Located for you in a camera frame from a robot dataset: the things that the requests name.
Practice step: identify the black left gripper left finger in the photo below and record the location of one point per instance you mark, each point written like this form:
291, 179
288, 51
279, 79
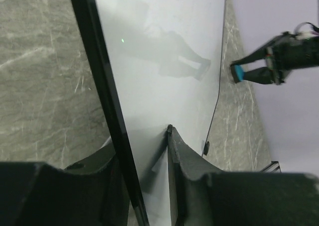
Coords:
90, 192

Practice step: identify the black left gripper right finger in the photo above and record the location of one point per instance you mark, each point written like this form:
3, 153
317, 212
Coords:
204, 195

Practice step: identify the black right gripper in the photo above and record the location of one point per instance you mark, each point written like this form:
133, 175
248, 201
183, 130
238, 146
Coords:
283, 53

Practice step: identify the blue bone-shaped eraser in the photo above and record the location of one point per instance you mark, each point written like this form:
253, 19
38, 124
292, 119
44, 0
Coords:
237, 73

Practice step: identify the white board black frame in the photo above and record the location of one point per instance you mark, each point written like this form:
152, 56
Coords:
155, 63

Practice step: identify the black whiteboard foot right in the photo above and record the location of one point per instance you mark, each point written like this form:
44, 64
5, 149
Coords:
206, 148

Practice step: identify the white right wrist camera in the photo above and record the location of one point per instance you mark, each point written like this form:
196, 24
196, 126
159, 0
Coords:
306, 34

